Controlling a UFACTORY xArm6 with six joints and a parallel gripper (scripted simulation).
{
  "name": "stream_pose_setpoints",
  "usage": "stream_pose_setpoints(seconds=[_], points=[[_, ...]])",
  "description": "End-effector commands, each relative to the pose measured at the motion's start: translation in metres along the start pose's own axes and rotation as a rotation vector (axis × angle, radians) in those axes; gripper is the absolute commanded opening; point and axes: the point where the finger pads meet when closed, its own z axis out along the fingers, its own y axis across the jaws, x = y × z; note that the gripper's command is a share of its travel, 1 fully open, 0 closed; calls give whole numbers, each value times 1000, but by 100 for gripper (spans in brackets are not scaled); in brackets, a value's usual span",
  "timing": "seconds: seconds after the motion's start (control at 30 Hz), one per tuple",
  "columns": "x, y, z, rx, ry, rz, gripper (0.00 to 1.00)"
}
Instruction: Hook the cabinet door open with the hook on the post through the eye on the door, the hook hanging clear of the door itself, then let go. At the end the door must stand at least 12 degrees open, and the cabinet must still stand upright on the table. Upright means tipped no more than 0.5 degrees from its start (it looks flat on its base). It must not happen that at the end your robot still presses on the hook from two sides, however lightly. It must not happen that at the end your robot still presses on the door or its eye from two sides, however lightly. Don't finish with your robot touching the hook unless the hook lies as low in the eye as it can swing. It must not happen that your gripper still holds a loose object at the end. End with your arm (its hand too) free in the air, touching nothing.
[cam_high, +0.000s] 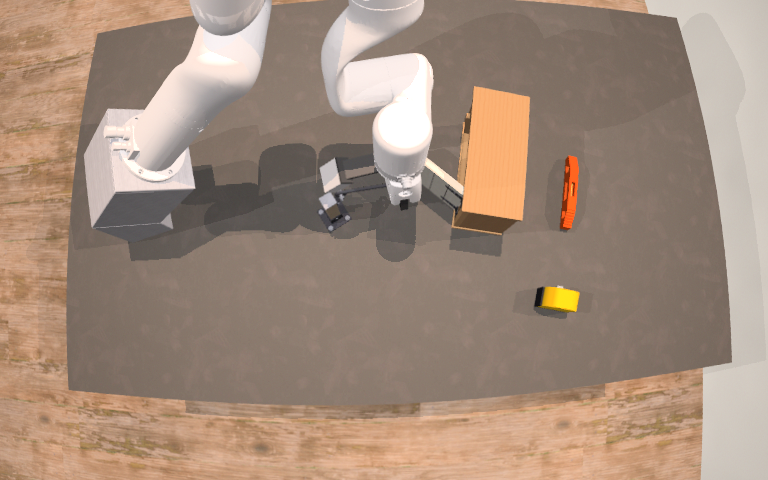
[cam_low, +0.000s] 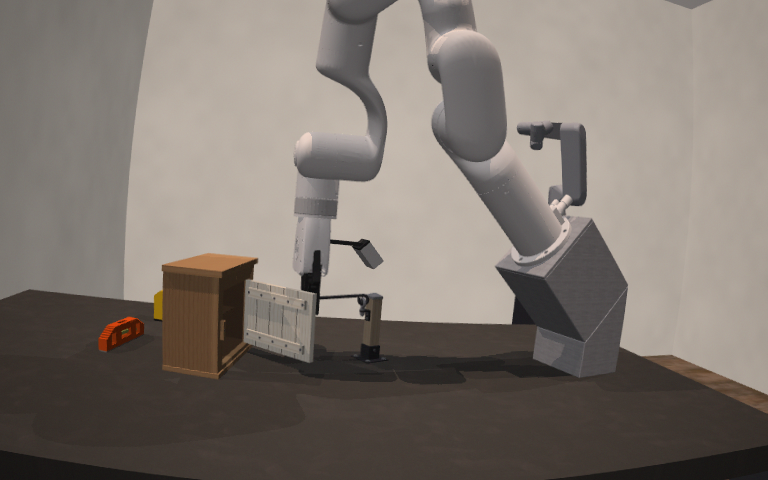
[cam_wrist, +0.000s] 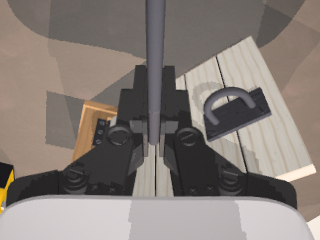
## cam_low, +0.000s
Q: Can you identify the small brown wooden cabinet with white door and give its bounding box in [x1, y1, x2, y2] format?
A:
[162, 253, 317, 380]

